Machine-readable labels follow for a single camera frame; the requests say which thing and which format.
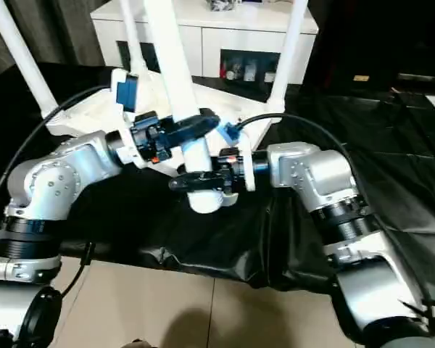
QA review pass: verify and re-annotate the white plastic table top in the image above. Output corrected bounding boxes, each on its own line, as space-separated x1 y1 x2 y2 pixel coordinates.
45 70 287 207

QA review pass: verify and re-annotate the white plastic table leg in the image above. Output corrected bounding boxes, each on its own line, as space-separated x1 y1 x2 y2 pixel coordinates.
120 0 149 75
0 0 61 119
144 0 228 214
267 0 310 105

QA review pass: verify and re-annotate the red and white container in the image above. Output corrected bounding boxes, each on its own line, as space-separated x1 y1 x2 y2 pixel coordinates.
220 61 237 80

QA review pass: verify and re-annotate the black plastic mat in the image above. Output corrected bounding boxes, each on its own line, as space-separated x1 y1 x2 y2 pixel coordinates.
0 61 435 291

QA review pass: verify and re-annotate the white sideboard cabinet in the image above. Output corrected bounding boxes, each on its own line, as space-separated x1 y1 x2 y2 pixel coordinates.
90 0 319 86

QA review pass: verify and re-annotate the bag of black items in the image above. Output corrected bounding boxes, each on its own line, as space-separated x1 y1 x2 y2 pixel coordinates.
206 0 241 12

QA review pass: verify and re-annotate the dark grey curtain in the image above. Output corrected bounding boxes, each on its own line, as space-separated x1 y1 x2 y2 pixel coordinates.
0 0 108 86

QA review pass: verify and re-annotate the black low cabinet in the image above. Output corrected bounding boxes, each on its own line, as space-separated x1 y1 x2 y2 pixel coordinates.
300 0 435 96

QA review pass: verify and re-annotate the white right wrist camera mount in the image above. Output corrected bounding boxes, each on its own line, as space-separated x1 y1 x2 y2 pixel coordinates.
217 121 257 192

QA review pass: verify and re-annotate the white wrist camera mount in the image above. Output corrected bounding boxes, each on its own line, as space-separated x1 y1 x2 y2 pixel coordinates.
110 67 157 170
217 121 257 192

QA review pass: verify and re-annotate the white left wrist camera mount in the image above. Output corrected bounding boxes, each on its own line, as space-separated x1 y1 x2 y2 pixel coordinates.
110 67 157 170

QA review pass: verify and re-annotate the black left wrist camera cable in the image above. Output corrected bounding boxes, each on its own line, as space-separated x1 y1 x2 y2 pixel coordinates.
0 85 114 222

